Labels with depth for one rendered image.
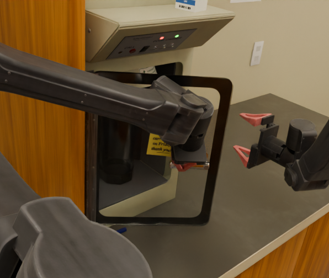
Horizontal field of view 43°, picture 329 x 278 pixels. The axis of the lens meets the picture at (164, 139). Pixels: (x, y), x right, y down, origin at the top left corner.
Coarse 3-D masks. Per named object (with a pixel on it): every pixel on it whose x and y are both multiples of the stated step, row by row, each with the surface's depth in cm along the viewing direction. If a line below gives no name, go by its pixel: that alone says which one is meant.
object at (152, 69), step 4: (140, 68) 98; (144, 68) 99; (148, 68) 100; (152, 68) 102; (136, 72) 98; (140, 72) 98; (144, 72) 99; (148, 72) 100; (152, 72) 102; (156, 72) 105
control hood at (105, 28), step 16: (96, 16) 76; (112, 16) 76; (128, 16) 77; (144, 16) 78; (160, 16) 80; (176, 16) 81; (192, 16) 83; (208, 16) 86; (224, 16) 89; (96, 32) 77; (112, 32) 73; (128, 32) 75; (144, 32) 78; (160, 32) 82; (208, 32) 93; (96, 48) 79; (112, 48) 79; (176, 48) 95
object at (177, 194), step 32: (224, 96) 89; (128, 128) 91; (224, 128) 93; (128, 160) 95; (160, 160) 96; (96, 192) 98; (128, 192) 99; (160, 192) 100; (192, 192) 101; (128, 224) 104; (160, 224) 105; (192, 224) 106
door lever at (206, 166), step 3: (207, 153) 96; (207, 156) 96; (171, 162) 91; (207, 162) 92; (171, 165) 91; (174, 165) 91; (183, 165) 91; (195, 165) 91; (198, 165) 91; (201, 165) 91; (204, 165) 91; (207, 165) 91; (189, 168) 92; (192, 168) 92; (195, 168) 92; (198, 168) 92; (201, 168) 92; (204, 168) 92; (207, 168) 92
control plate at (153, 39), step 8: (168, 32) 83; (176, 32) 85; (184, 32) 87; (192, 32) 89; (128, 40) 79; (136, 40) 80; (144, 40) 82; (152, 40) 84; (160, 40) 86; (168, 40) 88; (176, 40) 90; (120, 48) 81; (128, 48) 82; (136, 48) 84; (152, 48) 88; (160, 48) 90; (168, 48) 92; (112, 56) 83; (120, 56) 85
